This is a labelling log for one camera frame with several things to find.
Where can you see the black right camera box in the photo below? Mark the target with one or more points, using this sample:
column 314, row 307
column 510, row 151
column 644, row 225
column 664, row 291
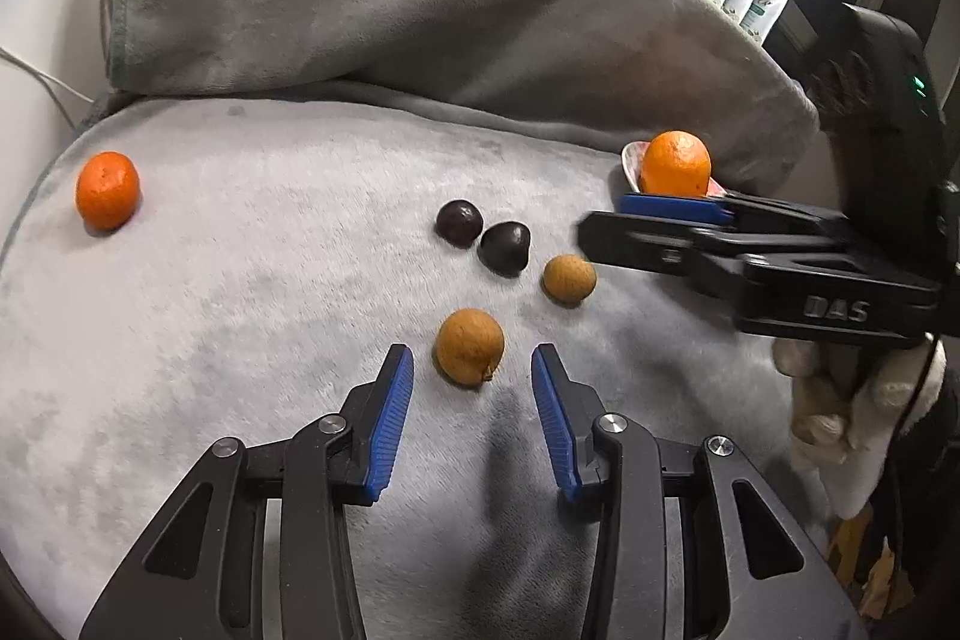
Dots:
column 868, row 79

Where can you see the small mandarin orange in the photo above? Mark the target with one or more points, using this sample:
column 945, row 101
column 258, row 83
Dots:
column 107, row 191

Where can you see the floral white plate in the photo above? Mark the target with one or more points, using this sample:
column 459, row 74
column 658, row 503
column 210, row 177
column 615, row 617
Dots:
column 631, row 158

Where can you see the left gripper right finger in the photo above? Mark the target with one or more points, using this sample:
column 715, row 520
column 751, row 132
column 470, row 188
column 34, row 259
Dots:
column 692, row 527

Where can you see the grey plush blanket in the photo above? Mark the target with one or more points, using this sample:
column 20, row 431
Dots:
column 278, row 249

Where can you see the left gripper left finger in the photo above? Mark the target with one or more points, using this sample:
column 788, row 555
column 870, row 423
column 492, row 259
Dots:
column 196, row 571

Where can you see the dark plum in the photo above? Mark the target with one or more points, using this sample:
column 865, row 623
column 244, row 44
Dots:
column 459, row 223
column 505, row 247

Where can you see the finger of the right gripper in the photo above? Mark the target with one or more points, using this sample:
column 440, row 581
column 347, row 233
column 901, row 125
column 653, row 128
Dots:
column 698, row 252
column 754, row 215

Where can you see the white gloved right hand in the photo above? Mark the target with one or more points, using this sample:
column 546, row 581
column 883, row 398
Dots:
column 847, row 407

